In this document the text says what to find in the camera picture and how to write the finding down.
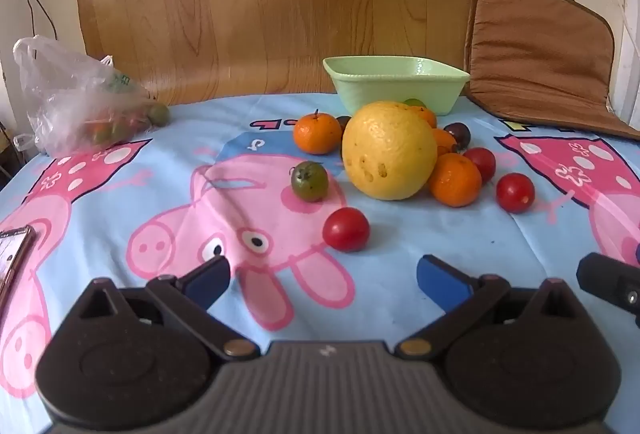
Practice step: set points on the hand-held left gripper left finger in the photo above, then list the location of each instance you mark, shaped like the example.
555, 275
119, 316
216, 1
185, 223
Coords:
207, 281

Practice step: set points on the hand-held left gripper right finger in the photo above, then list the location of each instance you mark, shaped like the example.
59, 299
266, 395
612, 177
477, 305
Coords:
440, 281

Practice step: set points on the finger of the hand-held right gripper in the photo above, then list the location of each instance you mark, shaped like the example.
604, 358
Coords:
607, 281

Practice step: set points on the orange tomato with calyx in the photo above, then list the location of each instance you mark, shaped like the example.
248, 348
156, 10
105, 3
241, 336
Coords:
454, 179

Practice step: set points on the red tomato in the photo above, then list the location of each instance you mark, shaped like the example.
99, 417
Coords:
346, 229
482, 162
515, 192

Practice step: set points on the large yellow grapefruit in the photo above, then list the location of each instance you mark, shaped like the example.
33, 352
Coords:
389, 150

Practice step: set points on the green reddish tomato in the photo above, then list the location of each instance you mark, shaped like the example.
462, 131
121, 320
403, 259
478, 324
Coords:
310, 180

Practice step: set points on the dark red plum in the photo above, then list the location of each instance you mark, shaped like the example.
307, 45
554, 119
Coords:
459, 134

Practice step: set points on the round green fruit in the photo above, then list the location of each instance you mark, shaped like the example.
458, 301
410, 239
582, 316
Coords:
414, 102

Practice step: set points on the tangerine with stem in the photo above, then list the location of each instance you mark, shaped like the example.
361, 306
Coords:
316, 133

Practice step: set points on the small dark plum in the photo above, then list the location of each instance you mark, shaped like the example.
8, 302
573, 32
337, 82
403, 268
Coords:
343, 123

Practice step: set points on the pale green bowl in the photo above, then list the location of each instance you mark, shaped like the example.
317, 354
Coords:
380, 89

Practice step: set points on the cartoon pig printed cloth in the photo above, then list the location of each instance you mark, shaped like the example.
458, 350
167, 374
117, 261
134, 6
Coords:
450, 234

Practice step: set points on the small olive green fruit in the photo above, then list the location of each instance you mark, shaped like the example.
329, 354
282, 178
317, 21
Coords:
159, 114

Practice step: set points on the smartphone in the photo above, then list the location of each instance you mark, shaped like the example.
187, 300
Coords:
12, 254

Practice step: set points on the clear plastic bag of fruit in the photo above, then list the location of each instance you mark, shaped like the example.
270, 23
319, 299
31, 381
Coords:
75, 99

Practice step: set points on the brown cushion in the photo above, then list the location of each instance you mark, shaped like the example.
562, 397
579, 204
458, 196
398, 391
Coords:
540, 49

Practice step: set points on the wood grain panel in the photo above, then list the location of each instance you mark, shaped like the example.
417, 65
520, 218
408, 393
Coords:
250, 4

